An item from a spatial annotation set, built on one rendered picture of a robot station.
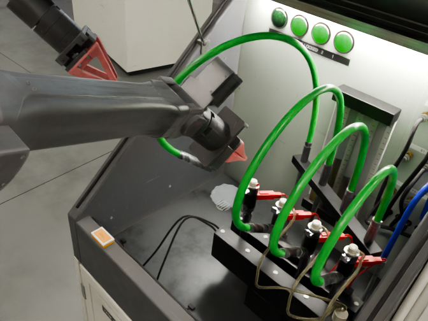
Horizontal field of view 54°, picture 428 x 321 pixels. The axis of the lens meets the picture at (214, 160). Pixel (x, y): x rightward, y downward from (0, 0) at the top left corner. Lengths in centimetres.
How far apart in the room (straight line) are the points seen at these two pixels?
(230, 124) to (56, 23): 33
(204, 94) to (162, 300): 46
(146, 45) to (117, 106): 339
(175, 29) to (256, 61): 276
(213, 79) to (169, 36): 325
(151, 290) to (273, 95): 59
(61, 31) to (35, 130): 42
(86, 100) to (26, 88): 6
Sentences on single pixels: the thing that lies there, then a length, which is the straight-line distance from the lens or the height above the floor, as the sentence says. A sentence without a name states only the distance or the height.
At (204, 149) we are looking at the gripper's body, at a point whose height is 127.
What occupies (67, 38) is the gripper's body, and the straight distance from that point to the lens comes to 75.
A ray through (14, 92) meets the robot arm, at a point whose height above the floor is 155.
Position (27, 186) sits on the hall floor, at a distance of 272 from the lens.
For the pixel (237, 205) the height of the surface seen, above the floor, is 123.
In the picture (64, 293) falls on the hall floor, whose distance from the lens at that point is 214.
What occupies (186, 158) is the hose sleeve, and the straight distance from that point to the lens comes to 87.
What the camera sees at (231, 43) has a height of 142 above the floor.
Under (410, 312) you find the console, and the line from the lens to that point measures 84.
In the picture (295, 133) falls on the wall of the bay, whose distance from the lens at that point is 115.
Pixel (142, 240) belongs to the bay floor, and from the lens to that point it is 117.
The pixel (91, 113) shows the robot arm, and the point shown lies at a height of 150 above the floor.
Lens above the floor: 170
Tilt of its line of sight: 37 degrees down
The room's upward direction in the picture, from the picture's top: 6 degrees clockwise
